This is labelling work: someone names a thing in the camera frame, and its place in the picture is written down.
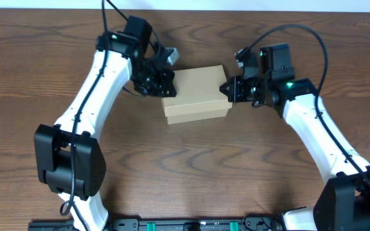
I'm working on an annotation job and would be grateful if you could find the brown cardboard box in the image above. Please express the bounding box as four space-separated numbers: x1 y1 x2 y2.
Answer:
162 65 233 124

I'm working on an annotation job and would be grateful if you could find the green clamp right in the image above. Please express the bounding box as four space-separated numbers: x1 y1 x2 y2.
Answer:
229 221 239 231

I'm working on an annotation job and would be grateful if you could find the black aluminium mounting rail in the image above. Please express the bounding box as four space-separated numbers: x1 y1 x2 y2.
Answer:
28 216 286 231

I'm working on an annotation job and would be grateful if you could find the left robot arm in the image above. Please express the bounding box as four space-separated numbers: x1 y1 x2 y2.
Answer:
34 31 179 230

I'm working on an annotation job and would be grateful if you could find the green clamp left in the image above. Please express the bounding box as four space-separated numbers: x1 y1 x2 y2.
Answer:
146 223 156 231

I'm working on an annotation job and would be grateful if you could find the green clamp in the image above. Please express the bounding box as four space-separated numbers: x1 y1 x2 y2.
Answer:
146 223 156 231
229 221 239 231

